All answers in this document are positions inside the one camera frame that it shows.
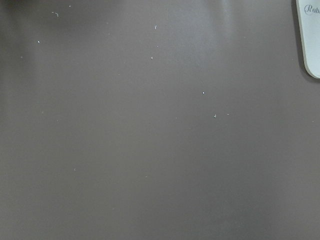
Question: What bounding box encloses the cream rabbit tray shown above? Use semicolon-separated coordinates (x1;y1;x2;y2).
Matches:
296;0;320;79

